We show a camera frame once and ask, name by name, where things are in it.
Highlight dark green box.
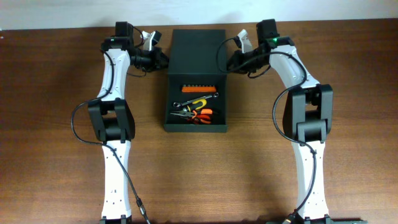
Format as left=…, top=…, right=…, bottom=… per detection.
left=164, top=29, right=228, bottom=133

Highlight orange socket bit rail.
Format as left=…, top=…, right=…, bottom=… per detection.
left=181, top=85, right=217, bottom=93

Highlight silver ring spanner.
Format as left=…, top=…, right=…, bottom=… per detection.
left=173, top=92, right=220, bottom=108

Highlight yellow black stubby screwdriver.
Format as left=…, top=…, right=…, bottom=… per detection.
left=182, top=98, right=207, bottom=112

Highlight orange black long-nose pliers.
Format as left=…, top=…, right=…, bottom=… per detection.
left=170, top=109, right=214, bottom=124

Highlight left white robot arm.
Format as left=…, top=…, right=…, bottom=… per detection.
left=88, top=22, right=169, bottom=223

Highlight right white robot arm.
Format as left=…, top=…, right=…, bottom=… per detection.
left=223, top=19, right=333, bottom=223

